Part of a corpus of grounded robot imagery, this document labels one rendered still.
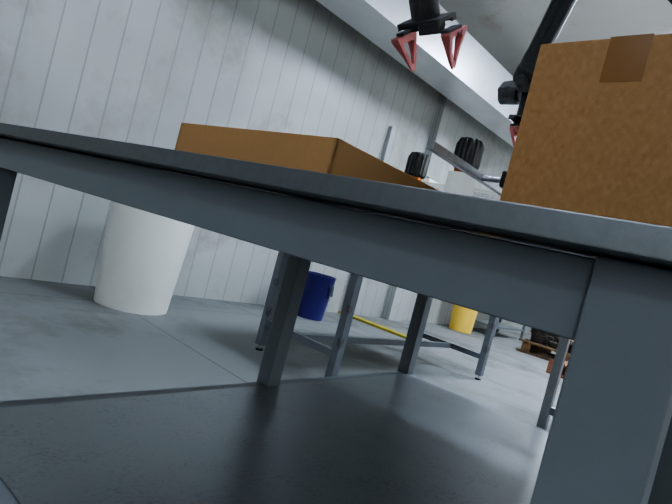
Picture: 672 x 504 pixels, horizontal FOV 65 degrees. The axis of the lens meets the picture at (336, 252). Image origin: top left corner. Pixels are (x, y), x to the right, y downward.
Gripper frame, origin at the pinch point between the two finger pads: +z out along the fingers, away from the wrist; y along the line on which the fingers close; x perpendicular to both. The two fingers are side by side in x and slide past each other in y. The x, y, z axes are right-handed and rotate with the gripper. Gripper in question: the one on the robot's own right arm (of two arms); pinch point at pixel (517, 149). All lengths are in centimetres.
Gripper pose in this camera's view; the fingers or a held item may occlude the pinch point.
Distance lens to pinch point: 172.2
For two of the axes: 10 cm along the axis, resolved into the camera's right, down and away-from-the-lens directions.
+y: -6.2, -1.6, -7.7
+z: -2.5, 9.7, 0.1
